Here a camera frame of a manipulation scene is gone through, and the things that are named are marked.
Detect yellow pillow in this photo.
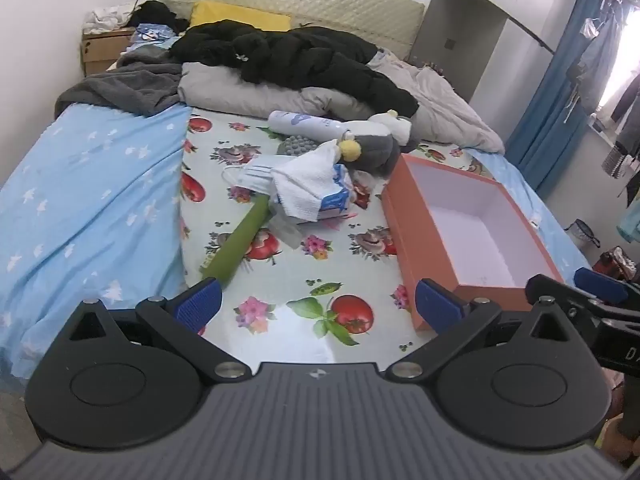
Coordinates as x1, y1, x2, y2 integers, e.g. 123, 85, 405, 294
189, 1, 292, 31

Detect blue curtain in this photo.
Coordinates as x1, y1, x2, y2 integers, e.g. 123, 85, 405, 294
505, 0, 626, 197

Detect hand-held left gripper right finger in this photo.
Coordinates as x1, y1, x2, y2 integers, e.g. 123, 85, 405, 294
387, 279, 586, 382

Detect hanging grey blue garment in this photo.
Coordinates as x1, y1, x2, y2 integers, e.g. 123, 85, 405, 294
565, 7, 627, 117

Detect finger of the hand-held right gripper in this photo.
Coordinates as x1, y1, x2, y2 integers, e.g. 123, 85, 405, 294
574, 267, 640, 306
525, 273, 640, 328

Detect grey white plush toy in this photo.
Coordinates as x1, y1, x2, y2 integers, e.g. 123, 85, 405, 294
335, 109, 420, 179

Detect clear plastic bag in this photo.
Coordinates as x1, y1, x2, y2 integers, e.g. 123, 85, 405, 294
269, 204, 307, 249

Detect white bottle with blue print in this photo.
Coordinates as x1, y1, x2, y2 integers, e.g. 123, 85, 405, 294
267, 109, 353, 142

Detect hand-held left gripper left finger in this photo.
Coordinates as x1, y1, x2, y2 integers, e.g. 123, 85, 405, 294
67, 276, 253, 382

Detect blue tissue packet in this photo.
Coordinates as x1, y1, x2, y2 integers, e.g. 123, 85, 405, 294
295, 164, 359, 222

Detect red black bag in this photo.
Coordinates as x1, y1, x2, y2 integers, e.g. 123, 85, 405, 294
592, 246, 640, 286

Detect brown cardboard box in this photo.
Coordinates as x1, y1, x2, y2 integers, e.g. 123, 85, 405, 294
80, 27, 138, 77

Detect blue printed cloth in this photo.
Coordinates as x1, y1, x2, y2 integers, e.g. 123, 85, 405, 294
127, 22, 179, 53

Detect dark grey blanket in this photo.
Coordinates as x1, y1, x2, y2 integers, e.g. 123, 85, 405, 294
54, 50, 183, 118

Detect black puffer jacket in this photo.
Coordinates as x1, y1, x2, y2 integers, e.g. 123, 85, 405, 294
169, 19, 420, 120

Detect light grey duvet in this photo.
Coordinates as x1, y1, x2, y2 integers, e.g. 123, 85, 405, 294
177, 52, 506, 156

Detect white paper towel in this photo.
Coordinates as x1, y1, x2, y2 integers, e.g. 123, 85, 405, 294
272, 140, 347, 223

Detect white crumpled clothes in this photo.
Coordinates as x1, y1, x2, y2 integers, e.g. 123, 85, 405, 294
82, 4, 136, 31

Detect black cloth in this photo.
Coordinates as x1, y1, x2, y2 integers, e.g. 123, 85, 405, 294
127, 0, 190, 35

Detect fruit printed tablecloth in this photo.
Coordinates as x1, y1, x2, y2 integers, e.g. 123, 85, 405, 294
177, 105, 501, 367

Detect black curved rod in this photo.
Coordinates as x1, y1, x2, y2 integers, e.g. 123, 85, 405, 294
479, 0, 557, 55

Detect green massage brush grey head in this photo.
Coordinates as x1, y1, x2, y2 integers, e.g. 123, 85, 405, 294
200, 135, 321, 292

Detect wire waste bin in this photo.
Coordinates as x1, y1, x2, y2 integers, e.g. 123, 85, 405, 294
565, 219, 602, 251

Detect orange cardboard box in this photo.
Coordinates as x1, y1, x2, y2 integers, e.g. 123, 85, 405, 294
381, 154, 566, 333

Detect teal cloth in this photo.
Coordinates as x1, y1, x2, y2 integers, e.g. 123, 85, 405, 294
616, 204, 640, 243

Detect person's right hand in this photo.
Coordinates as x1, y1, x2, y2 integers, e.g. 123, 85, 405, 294
596, 410, 640, 467

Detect hanging dark clothes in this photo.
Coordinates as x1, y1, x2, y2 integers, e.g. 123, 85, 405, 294
600, 57, 640, 192

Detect light blue star bedsheet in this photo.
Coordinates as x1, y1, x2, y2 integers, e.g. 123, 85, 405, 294
0, 102, 593, 383

